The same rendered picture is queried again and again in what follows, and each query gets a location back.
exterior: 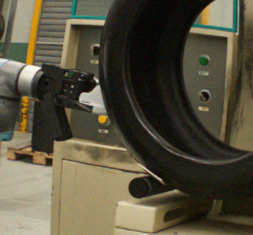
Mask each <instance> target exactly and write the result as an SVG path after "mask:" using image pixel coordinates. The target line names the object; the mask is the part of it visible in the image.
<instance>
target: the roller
mask: <svg viewBox="0 0 253 235"><path fill-rule="evenodd" d="M128 190H129V193H130V195H131V196H132V197H135V198H136V199H142V198H145V197H150V196H154V195H157V194H162V193H165V192H171V191H173V190H176V189H174V188H172V187H170V186H168V185H166V184H165V185H164V184H162V183H161V182H160V181H157V179H155V178H154V177H153V176H150V175H149V176H142V177H138V178H133V179H132V180H131V182H130V184H129V185H128Z"/></svg>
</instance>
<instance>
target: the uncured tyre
mask: <svg viewBox="0 0 253 235"><path fill-rule="evenodd" d="M213 1H215V0H114V1H113V3H112V4H111V7H110V10H109V12H108V14H107V18H106V19H105V23H104V26H103V30H102V33H101V40H100V45H99V66H98V74H99V84H100V89H101V94H102V98H103V102H104V105H105V108H106V113H107V116H108V117H109V120H110V122H111V125H112V127H113V129H114V130H115V132H116V134H117V135H118V137H119V139H120V141H121V143H122V144H123V145H124V147H125V149H126V150H127V151H128V152H129V153H130V154H131V155H132V158H133V159H135V161H136V162H137V163H139V164H140V165H142V166H143V167H144V168H146V169H147V170H149V171H150V172H151V173H153V174H154V175H156V176H157V177H158V178H160V179H161V180H162V181H163V182H164V184H166V185H168V186H170V187H172V188H174V189H176V190H178V191H180V192H184V193H186V194H190V195H192V196H196V197H202V198H204V199H206V198H207V199H216V200H219V199H222V200H226V199H240V198H244V197H248V196H253V151H246V150H243V149H237V148H235V147H231V146H230V145H228V144H226V143H224V142H222V141H221V140H219V139H218V138H216V137H215V136H214V135H213V134H212V133H211V132H210V131H209V130H208V129H207V128H206V127H205V126H204V125H203V124H202V122H201V121H200V119H199V118H198V117H197V115H196V113H195V111H194V109H193V108H192V105H191V104H190V100H189V98H188V94H187V92H186V88H185V84H184V76H183V54H184V49H185V43H186V40H187V38H188V37H187V36H188V34H189V32H190V29H191V27H192V25H193V24H194V22H195V20H196V19H197V18H198V16H199V15H200V13H201V12H202V11H203V10H204V9H205V8H206V7H207V6H208V5H210V3H212V2H213Z"/></svg>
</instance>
